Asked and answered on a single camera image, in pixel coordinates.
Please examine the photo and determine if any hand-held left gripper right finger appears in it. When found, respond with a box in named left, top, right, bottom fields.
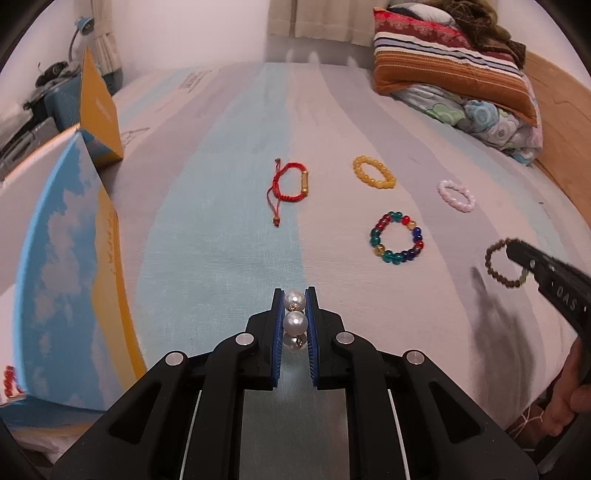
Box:
left=305, top=286, right=541, bottom=480

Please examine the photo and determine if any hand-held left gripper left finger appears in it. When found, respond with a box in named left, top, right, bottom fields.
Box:
left=48, top=288, right=284, bottom=480

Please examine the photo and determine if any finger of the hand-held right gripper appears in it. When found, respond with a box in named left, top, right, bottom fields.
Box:
left=505, top=237, right=591, bottom=334

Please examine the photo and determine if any white pearl bracelet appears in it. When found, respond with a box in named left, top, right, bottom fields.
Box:
left=283, top=290, right=308, bottom=354

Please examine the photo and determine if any brown bead bracelet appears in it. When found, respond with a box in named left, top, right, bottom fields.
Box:
left=485, top=237, right=530, bottom=289

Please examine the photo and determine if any cloud print gift box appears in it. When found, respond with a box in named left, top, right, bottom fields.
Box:
left=0, top=127, right=148, bottom=457

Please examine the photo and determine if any person's right hand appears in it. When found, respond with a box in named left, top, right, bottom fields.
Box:
left=544, top=339, right=591, bottom=437

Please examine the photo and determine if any floral quilt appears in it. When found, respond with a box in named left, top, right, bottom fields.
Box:
left=392, top=85, right=544, bottom=166

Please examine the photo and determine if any striped bed sheet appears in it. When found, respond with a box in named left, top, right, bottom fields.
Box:
left=95, top=48, right=591, bottom=444

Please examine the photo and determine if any striped pillow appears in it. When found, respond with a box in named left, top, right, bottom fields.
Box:
left=372, top=7, right=539, bottom=126

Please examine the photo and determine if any brown blanket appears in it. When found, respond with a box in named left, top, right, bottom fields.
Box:
left=416, top=0, right=527, bottom=66

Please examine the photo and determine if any orange and blue cardboard box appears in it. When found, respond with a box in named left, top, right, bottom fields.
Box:
left=78, top=46, right=126, bottom=169

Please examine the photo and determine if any grey pillow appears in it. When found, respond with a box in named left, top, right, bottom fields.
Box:
left=387, top=2, right=454, bottom=27

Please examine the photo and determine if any cream curtain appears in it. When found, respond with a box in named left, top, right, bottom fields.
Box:
left=268, top=0, right=393, bottom=48

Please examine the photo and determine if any blue suitcase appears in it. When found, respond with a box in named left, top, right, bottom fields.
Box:
left=44, top=76, right=85, bottom=131

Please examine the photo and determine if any blue desk lamp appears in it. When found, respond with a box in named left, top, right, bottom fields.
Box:
left=68, top=16, right=96, bottom=63

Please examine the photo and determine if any multicolour glass bead bracelet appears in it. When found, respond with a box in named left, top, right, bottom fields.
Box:
left=369, top=210, right=424, bottom=264

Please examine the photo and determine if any pink bead bracelet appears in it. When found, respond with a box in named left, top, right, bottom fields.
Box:
left=438, top=179, right=476, bottom=213

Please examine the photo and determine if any red string bracelet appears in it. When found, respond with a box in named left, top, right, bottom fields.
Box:
left=266, top=158, right=310, bottom=228

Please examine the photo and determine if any wooden bed frame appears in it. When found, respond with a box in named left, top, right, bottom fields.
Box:
left=522, top=50, right=591, bottom=210

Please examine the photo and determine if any yellow bead bracelet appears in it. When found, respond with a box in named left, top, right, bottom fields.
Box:
left=353, top=155, right=397, bottom=190

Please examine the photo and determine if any red bead bracelet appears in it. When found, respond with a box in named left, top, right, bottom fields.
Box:
left=2, top=366, right=21, bottom=398

